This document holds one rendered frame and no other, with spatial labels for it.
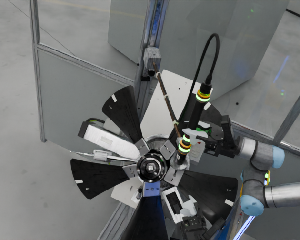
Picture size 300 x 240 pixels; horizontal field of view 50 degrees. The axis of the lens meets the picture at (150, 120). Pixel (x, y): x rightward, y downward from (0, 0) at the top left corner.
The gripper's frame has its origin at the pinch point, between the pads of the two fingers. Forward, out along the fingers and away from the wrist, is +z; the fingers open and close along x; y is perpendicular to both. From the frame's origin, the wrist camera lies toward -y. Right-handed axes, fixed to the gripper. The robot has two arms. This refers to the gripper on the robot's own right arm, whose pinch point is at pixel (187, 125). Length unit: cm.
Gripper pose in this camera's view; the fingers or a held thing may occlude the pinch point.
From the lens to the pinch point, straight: 114.9
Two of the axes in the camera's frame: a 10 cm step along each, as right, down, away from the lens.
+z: -9.5, -2.9, 0.6
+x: 2.4, -6.3, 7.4
